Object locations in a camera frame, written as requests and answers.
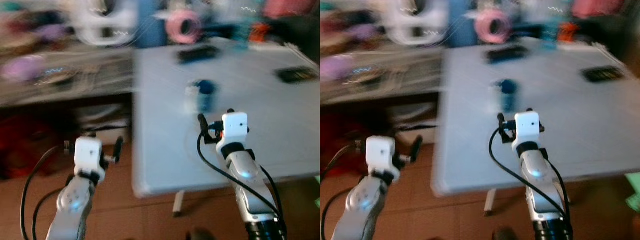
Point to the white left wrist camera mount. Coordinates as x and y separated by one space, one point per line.
89 155
381 154

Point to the blue panel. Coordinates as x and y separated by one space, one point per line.
459 20
150 20

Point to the red cloth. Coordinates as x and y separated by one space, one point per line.
285 7
597 7

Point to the grey bench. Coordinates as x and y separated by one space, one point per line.
85 80
395 77

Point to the long black flat object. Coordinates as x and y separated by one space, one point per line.
197 53
507 53

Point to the teal bottle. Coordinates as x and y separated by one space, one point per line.
550 35
242 35

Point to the blue cup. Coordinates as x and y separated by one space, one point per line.
206 92
508 92

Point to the orange object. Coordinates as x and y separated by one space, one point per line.
568 32
259 32

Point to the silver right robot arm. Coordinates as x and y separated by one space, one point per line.
247 172
535 175

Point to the large white rounded object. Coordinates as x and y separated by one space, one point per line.
82 22
397 25

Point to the white folding table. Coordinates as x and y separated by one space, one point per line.
250 130
575 130

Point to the green object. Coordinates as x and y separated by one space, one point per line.
318 200
634 192

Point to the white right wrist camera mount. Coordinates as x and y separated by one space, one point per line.
235 127
527 126

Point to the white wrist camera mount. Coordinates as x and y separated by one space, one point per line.
235 127
381 154
89 155
527 126

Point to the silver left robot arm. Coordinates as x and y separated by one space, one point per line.
75 205
362 202

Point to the purple round object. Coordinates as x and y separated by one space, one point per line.
22 68
334 67

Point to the black ribbed flat object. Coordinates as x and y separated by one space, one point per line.
297 75
602 74

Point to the dark red bag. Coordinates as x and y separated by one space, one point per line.
25 145

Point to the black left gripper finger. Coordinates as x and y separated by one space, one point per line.
67 145
358 145
416 146
118 148

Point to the white table leg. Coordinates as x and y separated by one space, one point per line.
177 204
490 202

